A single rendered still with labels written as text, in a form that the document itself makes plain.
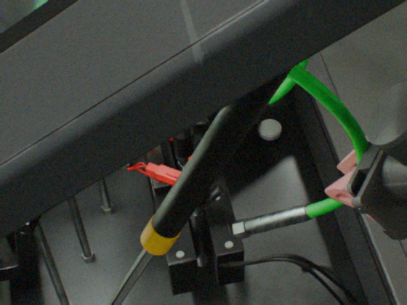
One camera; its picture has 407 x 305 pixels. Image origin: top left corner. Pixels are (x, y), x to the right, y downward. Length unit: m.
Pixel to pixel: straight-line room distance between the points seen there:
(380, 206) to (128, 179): 0.64
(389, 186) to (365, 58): 1.96
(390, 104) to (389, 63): 2.02
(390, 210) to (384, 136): 0.13
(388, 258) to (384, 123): 0.46
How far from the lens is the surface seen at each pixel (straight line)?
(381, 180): 0.74
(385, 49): 2.71
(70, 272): 1.22
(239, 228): 0.90
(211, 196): 1.00
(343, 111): 0.73
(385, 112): 0.65
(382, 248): 1.09
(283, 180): 1.29
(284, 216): 0.86
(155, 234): 0.47
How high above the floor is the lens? 1.86
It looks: 51 degrees down
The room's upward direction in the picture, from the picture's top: 4 degrees counter-clockwise
